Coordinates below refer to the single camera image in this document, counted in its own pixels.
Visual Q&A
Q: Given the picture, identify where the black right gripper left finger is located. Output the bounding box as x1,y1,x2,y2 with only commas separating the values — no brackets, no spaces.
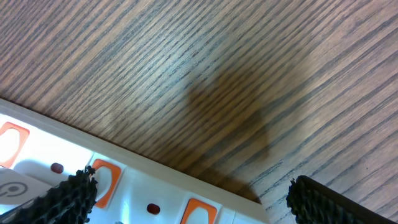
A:
1,166,98,224

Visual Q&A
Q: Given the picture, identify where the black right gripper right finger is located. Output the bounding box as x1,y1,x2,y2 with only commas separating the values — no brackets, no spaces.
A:
286,175,394,224

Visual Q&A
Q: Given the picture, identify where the white power strip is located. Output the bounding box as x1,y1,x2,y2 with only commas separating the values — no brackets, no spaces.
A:
1,101,268,223

